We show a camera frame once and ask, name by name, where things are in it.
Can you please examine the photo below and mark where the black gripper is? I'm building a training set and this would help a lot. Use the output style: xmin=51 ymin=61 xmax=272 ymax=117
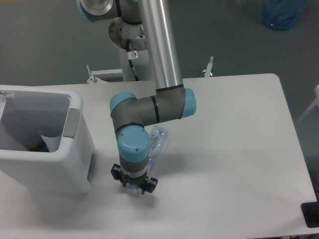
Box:
xmin=111 ymin=164 xmax=148 ymax=195

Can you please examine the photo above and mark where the clear plastic water bottle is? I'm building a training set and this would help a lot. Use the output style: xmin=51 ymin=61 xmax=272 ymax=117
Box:
xmin=147 ymin=125 xmax=170 ymax=195

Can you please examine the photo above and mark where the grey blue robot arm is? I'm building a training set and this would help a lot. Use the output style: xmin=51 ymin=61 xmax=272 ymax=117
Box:
xmin=77 ymin=0 xmax=196 ymax=193

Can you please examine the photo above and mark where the white trash can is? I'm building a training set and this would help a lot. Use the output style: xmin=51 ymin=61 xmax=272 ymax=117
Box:
xmin=0 ymin=85 xmax=96 ymax=193

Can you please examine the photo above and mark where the blue orange item in bin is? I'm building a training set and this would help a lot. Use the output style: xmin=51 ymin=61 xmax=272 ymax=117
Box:
xmin=29 ymin=141 xmax=49 ymax=152

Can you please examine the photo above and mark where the black clamp at table edge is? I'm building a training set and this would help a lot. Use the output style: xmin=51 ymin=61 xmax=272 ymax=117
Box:
xmin=301 ymin=202 xmax=319 ymax=228

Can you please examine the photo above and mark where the blue plastic bag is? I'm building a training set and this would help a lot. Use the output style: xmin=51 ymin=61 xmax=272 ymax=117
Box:
xmin=261 ymin=0 xmax=307 ymax=31

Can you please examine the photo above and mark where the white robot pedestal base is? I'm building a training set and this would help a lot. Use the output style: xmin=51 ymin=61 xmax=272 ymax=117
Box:
xmin=86 ymin=19 xmax=215 ymax=84

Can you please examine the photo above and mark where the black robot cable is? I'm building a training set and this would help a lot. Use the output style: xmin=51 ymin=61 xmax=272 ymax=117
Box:
xmin=126 ymin=38 xmax=140 ymax=82

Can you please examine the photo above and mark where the white frame at right edge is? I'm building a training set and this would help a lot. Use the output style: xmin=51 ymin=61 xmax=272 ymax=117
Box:
xmin=296 ymin=85 xmax=319 ymax=124

